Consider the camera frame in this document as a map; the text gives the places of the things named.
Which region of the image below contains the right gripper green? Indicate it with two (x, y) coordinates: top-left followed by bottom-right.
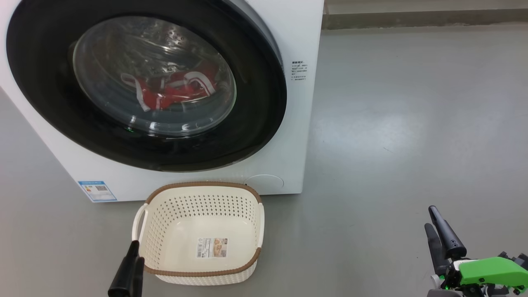
(425, 205), (528, 297)

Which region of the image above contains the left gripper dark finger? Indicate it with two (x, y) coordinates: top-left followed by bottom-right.
(108, 240), (145, 297)

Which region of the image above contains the red and white garment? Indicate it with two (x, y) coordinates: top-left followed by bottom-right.
(121, 71), (218, 112)

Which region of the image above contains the black round glass washer door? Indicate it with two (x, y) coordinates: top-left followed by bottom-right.
(6, 0), (288, 172)

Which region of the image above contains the cream basket with brown rim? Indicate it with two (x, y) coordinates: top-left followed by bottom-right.
(132, 181), (265, 286)

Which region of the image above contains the white front-load washing machine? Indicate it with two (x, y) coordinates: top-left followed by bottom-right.
(0, 0), (325, 203)

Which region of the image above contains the product label sticker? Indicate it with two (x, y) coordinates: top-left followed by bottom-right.
(196, 238), (228, 259)

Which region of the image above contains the blue energy label sticker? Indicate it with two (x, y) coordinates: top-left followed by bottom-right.
(78, 180), (118, 202)

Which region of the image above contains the round white filter cover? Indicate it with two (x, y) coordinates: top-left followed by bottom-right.
(246, 174), (284, 194)

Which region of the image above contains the small black text label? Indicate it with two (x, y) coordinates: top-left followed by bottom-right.
(291, 61), (309, 81)

